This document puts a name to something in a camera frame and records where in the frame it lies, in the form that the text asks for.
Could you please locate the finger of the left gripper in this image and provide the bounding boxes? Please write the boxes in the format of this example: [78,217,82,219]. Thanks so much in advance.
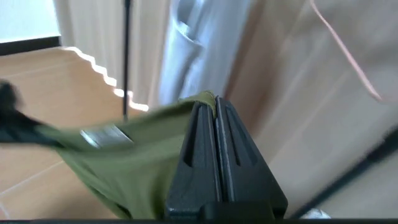
[0,107,65,149]

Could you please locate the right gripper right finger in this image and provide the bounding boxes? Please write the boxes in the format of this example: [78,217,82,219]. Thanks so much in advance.
[215,96,289,218]

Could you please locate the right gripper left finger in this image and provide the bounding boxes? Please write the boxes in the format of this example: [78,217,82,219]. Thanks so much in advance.
[164,101,222,220]

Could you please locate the green printed shirt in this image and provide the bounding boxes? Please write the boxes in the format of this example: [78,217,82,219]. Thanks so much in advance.
[37,90,218,220]

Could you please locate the pale grey shorts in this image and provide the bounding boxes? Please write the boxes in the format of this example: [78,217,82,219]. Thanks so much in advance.
[158,0,252,106]

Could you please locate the black clothes rack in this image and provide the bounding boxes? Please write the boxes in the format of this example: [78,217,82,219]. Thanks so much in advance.
[123,0,398,220]

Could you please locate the pink clothes hanger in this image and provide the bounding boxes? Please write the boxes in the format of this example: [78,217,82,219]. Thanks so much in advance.
[309,0,385,102]

